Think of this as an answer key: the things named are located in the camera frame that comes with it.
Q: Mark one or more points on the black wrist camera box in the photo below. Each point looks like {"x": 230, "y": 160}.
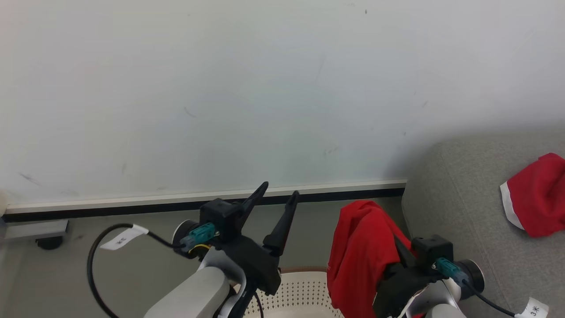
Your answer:
{"x": 220, "y": 216}
{"x": 432, "y": 251}

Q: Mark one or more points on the grey cart base with wheel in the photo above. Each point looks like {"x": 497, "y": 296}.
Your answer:
{"x": 35, "y": 229}

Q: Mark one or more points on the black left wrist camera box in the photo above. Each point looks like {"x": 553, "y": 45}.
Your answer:
{"x": 220, "y": 216}

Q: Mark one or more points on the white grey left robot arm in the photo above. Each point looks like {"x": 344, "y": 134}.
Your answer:
{"x": 194, "y": 296}

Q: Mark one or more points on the black and white baseboard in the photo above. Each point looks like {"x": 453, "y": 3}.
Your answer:
{"x": 132, "y": 205}

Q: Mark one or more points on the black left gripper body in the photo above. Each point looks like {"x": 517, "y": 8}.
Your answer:
{"x": 254, "y": 263}

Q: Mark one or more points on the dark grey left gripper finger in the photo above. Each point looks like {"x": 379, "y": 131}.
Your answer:
{"x": 255, "y": 196}
{"x": 282, "y": 225}

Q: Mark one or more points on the grey fabric sofa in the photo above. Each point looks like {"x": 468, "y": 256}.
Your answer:
{"x": 459, "y": 198}

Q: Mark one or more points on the plain red garment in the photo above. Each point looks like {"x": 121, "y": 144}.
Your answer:
{"x": 357, "y": 247}

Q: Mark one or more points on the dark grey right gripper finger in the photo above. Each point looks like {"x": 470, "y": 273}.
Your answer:
{"x": 401, "y": 247}

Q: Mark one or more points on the white perforated laundry basket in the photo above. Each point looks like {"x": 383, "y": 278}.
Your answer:
{"x": 300, "y": 296}

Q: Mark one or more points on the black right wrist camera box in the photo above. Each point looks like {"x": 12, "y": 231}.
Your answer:
{"x": 432, "y": 251}

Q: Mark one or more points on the red garment with white trim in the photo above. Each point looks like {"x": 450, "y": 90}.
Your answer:
{"x": 538, "y": 194}

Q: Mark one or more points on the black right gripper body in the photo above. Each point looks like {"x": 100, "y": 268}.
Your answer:
{"x": 401, "y": 282}

